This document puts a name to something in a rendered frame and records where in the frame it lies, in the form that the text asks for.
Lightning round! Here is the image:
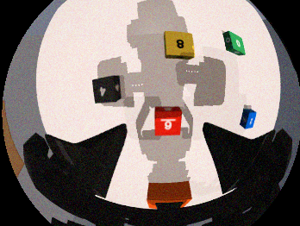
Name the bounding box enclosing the blue block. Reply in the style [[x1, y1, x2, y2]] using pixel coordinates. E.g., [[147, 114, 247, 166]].
[[240, 109, 257, 129]]

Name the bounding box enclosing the green block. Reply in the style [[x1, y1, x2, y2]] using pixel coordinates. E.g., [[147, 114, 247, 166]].
[[223, 30, 246, 56]]

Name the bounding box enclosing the yellow block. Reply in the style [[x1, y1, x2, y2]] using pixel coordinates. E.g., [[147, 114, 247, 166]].
[[164, 30, 195, 60]]

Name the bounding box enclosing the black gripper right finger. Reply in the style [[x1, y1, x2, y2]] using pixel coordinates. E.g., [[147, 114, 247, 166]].
[[203, 122, 276, 194]]

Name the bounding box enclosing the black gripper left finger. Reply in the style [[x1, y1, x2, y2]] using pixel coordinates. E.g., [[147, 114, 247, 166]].
[[45, 123, 128, 199]]

